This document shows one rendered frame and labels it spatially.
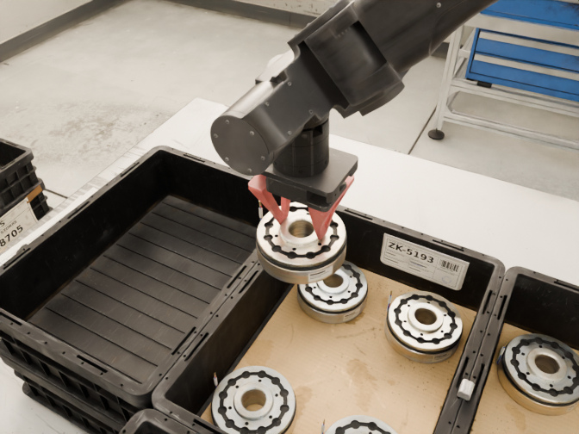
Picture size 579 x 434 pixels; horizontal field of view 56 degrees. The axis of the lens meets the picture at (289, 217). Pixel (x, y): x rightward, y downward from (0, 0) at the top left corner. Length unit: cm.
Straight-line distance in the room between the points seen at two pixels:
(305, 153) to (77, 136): 240
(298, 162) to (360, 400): 35
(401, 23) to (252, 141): 14
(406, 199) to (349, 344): 52
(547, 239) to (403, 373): 55
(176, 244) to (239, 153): 50
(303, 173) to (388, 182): 75
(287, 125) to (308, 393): 41
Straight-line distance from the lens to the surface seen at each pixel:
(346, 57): 44
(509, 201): 129
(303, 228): 64
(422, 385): 77
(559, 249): 121
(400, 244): 82
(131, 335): 82
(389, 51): 42
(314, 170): 53
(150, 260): 92
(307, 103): 45
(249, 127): 42
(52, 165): 270
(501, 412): 77
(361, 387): 75
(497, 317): 75
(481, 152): 271
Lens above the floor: 147
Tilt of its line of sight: 42 degrees down
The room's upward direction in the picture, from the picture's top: straight up
